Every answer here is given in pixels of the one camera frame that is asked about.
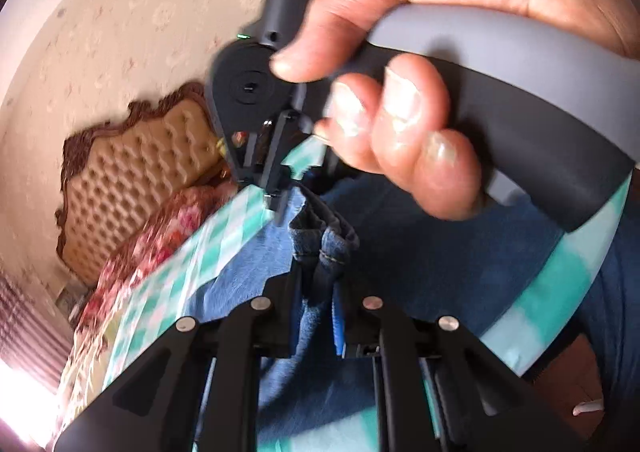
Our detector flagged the blue denim pants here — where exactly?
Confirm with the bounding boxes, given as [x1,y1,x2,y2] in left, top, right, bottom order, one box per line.
[182,176,568,452]

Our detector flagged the pink curtain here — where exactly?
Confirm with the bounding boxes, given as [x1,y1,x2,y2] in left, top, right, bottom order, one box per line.
[0,262,76,400]

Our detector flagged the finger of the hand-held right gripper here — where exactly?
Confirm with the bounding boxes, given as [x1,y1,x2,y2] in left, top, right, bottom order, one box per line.
[260,112,303,223]

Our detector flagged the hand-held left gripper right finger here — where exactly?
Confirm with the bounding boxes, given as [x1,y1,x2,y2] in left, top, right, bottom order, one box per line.
[332,282,586,452]

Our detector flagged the teal checked tablecloth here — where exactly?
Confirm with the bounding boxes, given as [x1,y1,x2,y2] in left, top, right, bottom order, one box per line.
[97,134,633,452]

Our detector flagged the tufted leather bed headboard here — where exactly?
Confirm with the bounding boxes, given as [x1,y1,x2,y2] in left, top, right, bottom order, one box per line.
[55,82,226,288]

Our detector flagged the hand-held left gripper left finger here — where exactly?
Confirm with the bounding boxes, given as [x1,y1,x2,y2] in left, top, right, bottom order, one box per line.
[52,272,303,452]

